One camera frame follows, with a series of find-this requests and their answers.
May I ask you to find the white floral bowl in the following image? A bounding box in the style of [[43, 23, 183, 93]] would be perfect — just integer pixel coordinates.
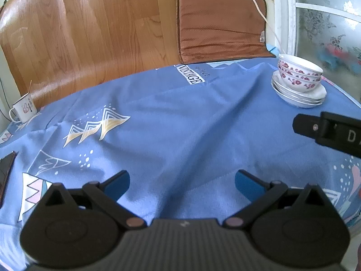
[[278, 65, 321, 82], [278, 54, 324, 76], [279, 71, 320, 92]]

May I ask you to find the dark phone at edge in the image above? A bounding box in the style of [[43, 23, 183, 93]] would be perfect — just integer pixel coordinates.
[[0, 151, 18, 208]]

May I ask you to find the blue patterned tablecloth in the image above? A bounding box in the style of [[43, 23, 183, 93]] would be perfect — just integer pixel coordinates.
[[1, 58, 360, 270]]

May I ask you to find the frosted glass window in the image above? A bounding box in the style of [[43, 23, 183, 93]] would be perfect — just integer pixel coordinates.
[[274, 0, 360, 100]]

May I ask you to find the white enamel mug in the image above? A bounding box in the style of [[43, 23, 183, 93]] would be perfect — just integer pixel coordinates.
[[9, 93, 37, 124]]

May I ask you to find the brown seat cushion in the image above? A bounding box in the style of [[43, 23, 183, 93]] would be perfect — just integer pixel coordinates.
[[177, 0, 273, 64]]

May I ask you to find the white power cable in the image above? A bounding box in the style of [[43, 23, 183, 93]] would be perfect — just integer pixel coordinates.
[[236, 0, 287, 56]]

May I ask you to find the wooden laminate board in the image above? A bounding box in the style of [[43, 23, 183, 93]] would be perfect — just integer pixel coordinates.
[[1, 0, 179, 106]]

